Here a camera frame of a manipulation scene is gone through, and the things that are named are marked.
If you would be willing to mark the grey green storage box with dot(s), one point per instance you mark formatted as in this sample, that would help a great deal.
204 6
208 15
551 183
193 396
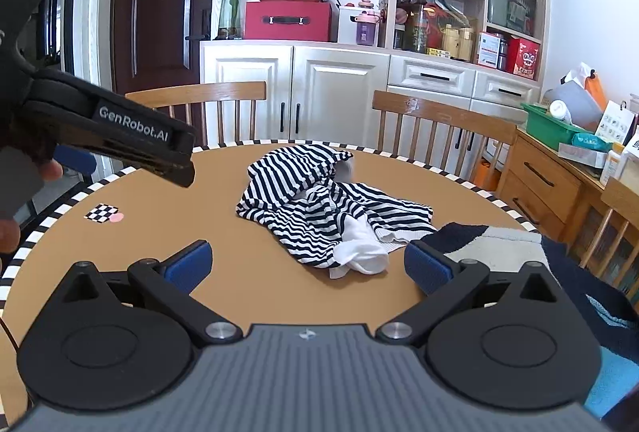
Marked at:
509 8

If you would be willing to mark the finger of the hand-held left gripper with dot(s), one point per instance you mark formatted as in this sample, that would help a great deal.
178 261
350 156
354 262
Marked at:
164 166

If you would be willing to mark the green plastic basket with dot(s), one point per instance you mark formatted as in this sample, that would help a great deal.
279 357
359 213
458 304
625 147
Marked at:
544 127

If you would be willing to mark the white plastic bottle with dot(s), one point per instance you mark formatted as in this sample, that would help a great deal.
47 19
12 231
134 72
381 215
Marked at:
559 110

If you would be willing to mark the white paper bag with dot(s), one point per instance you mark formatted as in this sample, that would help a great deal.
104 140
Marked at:
616 122

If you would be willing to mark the white red carton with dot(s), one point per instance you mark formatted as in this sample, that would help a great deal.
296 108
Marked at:
488 48

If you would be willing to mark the person's left hand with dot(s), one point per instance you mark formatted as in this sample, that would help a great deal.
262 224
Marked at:
52 171

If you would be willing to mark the wooden spindle chair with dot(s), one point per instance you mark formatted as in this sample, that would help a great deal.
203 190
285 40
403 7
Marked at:
439 107
199 91
621 198

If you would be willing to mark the navy white blue blanket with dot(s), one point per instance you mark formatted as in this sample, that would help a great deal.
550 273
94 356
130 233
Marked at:
499 242

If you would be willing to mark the checkered sticker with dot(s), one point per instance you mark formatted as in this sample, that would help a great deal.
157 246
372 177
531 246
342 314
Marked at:
100 213

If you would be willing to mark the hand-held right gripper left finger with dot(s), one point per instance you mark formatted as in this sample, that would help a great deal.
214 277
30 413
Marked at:
188 266

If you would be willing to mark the flat white box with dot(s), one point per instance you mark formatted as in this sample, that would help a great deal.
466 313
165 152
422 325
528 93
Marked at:
579 157

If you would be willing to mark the teal wipes pack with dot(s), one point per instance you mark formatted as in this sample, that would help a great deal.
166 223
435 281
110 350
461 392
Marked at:
589 142

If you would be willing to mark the wooden sideboard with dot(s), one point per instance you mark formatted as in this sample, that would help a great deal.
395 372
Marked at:
539 192

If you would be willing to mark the white bottle with yellow cap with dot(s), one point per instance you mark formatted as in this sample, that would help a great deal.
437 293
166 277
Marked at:
611 165

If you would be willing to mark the orange container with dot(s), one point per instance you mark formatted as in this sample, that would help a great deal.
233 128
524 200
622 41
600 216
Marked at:
486 175

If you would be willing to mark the navy white striped shirt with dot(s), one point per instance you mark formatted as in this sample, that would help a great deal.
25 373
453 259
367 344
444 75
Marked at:
299 202

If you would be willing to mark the orange bag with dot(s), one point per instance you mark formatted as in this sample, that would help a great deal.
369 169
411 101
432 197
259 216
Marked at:
596 90

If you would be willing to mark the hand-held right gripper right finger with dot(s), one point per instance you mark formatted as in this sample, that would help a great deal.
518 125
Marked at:
424 266

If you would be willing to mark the red printed tin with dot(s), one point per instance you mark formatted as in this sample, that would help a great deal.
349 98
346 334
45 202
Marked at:
524 57

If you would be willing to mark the dark glass jar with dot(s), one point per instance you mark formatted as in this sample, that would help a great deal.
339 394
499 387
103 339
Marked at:
414 30

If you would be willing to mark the dark brown door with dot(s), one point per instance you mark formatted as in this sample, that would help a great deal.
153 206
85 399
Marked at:
150 22

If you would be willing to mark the red storage box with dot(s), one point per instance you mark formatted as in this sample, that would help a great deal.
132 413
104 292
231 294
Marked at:
289 30

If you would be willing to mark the grey bag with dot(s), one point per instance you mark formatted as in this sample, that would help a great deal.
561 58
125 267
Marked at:
579 102

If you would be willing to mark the white wall cabinet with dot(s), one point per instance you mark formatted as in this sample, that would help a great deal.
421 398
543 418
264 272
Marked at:
339 82

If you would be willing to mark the gold tin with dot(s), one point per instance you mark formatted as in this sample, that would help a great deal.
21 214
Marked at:
466 44
451 41

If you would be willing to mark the purple water bottle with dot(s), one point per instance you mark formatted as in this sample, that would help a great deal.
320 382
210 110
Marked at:
347 25
366 30

